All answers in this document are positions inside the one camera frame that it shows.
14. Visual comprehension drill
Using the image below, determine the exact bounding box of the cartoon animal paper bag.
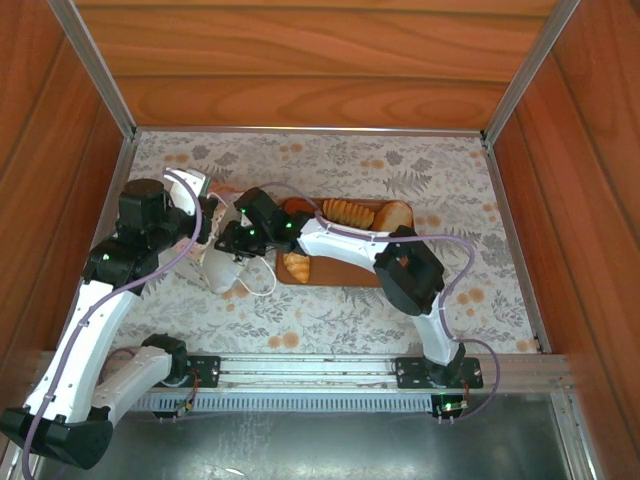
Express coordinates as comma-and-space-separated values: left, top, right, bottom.
172, 182, 277, 297

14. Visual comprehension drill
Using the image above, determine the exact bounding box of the fake croissant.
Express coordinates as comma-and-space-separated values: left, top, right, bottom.
282, 251, 312, 285

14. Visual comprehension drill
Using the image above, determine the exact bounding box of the ribbed fake bread roll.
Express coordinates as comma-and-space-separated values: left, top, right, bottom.
321, 197, 376, 231

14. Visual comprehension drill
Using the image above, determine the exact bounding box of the round golden fake bun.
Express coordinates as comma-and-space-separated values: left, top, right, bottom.
370, 199, 415, 234

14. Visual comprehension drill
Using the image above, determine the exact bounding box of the brown rectangular tray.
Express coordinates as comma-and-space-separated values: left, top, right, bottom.
274, 197, 416, 289

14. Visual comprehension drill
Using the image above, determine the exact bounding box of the floral patterned tablecloth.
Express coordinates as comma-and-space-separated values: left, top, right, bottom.
107, 130, 541, 356

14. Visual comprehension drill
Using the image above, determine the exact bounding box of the grey metal sheet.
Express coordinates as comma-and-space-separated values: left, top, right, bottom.
34, 394, 574, 480

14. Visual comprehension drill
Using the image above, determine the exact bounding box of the circuit board with green light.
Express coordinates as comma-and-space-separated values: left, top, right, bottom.
433, 394, 470, 420

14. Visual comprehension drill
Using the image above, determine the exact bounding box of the aluminium wall edge strip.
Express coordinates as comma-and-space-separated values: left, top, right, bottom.
133, 125, 485, 138

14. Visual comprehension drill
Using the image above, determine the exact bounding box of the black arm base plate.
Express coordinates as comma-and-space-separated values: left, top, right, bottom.
394, 355, 485, 391
128, 353, 222, 390

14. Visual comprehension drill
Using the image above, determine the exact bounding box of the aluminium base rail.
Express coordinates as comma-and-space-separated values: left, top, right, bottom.
39, 352, 576, 396

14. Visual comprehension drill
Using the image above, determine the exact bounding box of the aluminium frame post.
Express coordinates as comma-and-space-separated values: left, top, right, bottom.
47, 0, 137, 141
482, 0, 581, 145

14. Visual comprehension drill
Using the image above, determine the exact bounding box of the white slotted cable duct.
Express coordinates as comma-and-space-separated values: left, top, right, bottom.
134, 392, 436, 415

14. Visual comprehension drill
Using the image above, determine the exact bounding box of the aluminium frame bar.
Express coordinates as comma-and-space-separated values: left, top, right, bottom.
549, 392, 604, 480

